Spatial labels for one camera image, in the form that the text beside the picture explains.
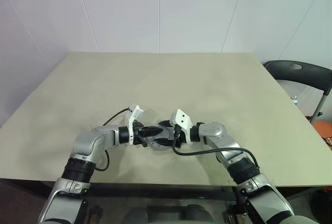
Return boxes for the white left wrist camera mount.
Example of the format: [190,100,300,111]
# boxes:
[124,102,145,146]

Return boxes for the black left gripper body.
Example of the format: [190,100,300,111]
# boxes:
[132,121,148,149]

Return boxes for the dark grey rounded shape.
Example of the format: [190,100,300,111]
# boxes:
[186,204,209,224]

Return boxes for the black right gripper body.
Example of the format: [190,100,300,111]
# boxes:
[171,126,188,149]

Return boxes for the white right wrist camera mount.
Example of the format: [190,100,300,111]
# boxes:
[169,108,194,146]

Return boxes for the black metal table frame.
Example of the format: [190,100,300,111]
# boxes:
[0,178,325,209]

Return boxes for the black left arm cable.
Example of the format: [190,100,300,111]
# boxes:
[93,107,131,172]

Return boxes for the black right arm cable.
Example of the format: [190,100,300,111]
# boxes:
[171,125,260,169]

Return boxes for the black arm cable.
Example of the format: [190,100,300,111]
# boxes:
[171,125,260,169]
[93,107,131,172]

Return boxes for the grey ribbed motor housing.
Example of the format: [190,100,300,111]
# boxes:
[147,124,174,154]

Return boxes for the black folding chair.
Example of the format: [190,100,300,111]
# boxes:
[262,60,332,125]

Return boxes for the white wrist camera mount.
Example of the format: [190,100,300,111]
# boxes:
[169,108,194,146]
[124,102,145,146]

